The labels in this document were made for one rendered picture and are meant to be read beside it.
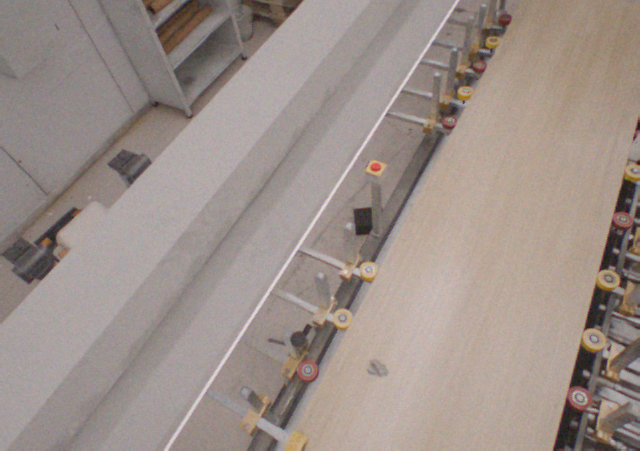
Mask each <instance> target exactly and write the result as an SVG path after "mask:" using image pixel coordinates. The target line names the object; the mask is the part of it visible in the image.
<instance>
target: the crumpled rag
mask: <svg viewBox="0 0 640 451"><path fill-rule="evenodd" d="M369 365H370V366H369V367H367V368H366V371H367V372H368V374H369V375H371V376H372V377H374V378H375V377H376V376H379V377H380V378H383V377H384V376H386V377H388V373H389V372H388V369H387V367H386V365H385V364H381V363H380V362H379V360H378V359H376V358H373V359H371V360H369Z"/></svg>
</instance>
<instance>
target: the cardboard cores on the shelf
mask: <svg viewBox="0 0 640 451"><path fill-rule="evenodd" d="M171 1H173V0H142V4H143V6H144V8H145V10H146V11H147V10H149V12H150V13H151V14H153V15H155V14H156V13H158V12H159V11H160V10H161V9H163V8H164V7H165V6H166V5H168V4H169V3H170V2H171ZM197 6H199V2H198V0H191V1H189V2H188V4H187V5H186V6H184V7H183V8H182V9H181V10H180V11H178V12H177V13H176V14H175V15H173V16H172V17H171V18H170V19H169V20H167V21H166V22H165V23H164V24H163V25H161V26H160V27H159V28H158V29H156V30H155V32H156V34H157V37H158V39H159V41H160V43H161V46H162V48H163V50H164V52H165V55H167V54H168V53H169V52H170V51H171V50H172V49H173V48H175V47H176V46H177V45H178V44H179V43H180V42H181V41H182V40H183V39H184V38H185V37H186V36H187V35H189V34H190V32H191V31H192V30H193V29H194V28H195V27H196V26H197V25H198V24H199V23H201V22H202V21H203V20H204V19H205V18H206V17H207V16H208V15H209V14H210V13H211V12H212V11H213V9H212V7H211V5H209V4H205V5H204V6H203V7H202V8H201V9H200V10H199V8H198V7H197Z"/></svg>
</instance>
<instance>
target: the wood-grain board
mask: <svg viewBox="0 0 640 451"><path fill-rule="evenodd" d="M639 113H640V3H633V2H627V1H621V0H523V1H522V2H521V4H520V6H519V8H518V10H517V12H516V14H515V16H514V18H513V19H512V21H511V23H510V25H509V27H508V29H507V30H506V32H505V34H504V36H503V37H502V39H501V41H500V43H499V45H498V47H497V49H496V51H495V53H494V54H493V56H492V58H491V60H490V62H489V64H488V66H487V68H486V70H485V71H484V73H483V75H482V76H481V78H480V80H479V82H478V84H477V86H476V87H475V89H474V91H473V93H472V95H471V97H470V99H469V101H468V104H467V106H466V108H465V110H464V112H463V114H462V116H461V118H460V119H459V120H458V122H457V124H456V126H455V128H454V130H453V132H452V134H451V136H450V138H449V139H448V141H447V143H446V145H445V147H444V149H443V151H442V153H441V155H440V156H439V157H438V159H437V161H436V163H435V165H434V167H433V169H432V171H431V172H430V174H429V176H428V178H427V180H426V182H425V184H424V188H423V189H422V191H421V193H420V194H419V196H418V198H417V200H416V202H415V204H414V205H413V207H412V209H411V211H410V213H409V215H408V217H407V219H406V221H405V222H404V224H403V226H402V228H401V230H400V231H399V233H398V235H397V237H396V238H395V240H394V242H393V244H392V246H391V248H390V250H389V252H388V254H387V256H386V257H385V258H386V259H385V261H384V263H383V265H382V266H381V268H380V270H379V272H378V273H377V275H376V277H375V279H374V281H373V283H372V285H371V287H370V289H369V290H368V292H367V294H366V296H365V298H364V300H363V302H362V303H361V305H360V306H359V308H358V310H357V312H356V314H355V316H354V318H353V320H352V322H351V323H350V325H349V329H348V331H347V333H346V335H345V337H344V339H343V340H342V341H341V343H340V345H339V347H338V349H337V351H336V353H335V355H334V357H333V358H332V360H331V362H330V364H329V366H328V368H327V370H326V372H325V374H324V375H323V377H322V379H321V380H320V382H319V384H318V386H317V388H316V390H315V391H314V393H313V395H312V399H311V401H310V403H309V405H308V407H307V408H306V410H305V412H304V414H303V416H302V418H301V419H300V421H299V423H298V424H297V426H296V428H295V430H297V431H299V432H300V433H302V434H304V435H305V436H307V437H308V438H309V442H308V445H307V448H306V450H305V451H553V447H554V443H555V439H556V436H557V432H558V429H559V425H560V421H561V417H562V413H563V409H564V406H563V405H564V401H565V398H566V394H567V391H568V387H569V383H570V379H571V375H572V371H573V367H574V364H575V360H576V356H577V352H578V349H579V345H580V341H581V337H582V333H583V330H584V326H585V322H586V318H587V314H588V310H589V307H590V303H591V299H592V296H593V292H594V288H595V284H596V280H597V276H598V272H599V269H600V265H601V258H602V254H603V250H604V246H605V242H606V238H607V234H608V231H609V228H610V224H611V220H612V216H613V212H614V208H615V204H616V200H617V197H618V193H619V189H620V186H621V182H622V178H623V174H624V170H625V166H626V163H627V159H628V152H629V148H630V147H631V144H632V140H633V136H634V132H635V129H636V125H637V121H638V117H639ZM373 358H376V359H378V360H379V362H380V363H381V364H385V365H386V367H387V369H388V372H389V373H388V377H386V376H384V377H383V378H380V377H379V376H376V377H375V378H374V377H372V376H371V375H369V374H368V372H367V371H366V368H367V367H369V366H370V365H369V360H371V359H373Z"/></svg>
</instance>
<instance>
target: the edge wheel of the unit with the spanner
mask: <svg viewBox="0 0 640 451"><path fill-rule="evenodd" d="M318 374H319V371H318V367H317V365H316V364H315V363H314V362H313V361H312V360H306V361H303V362H302V363H301V364H300V365H299V368H298V375H299V377H300V379H302V380H303V381H305V382H312V381H314V380H315V379H317V377H318Z"/></svg>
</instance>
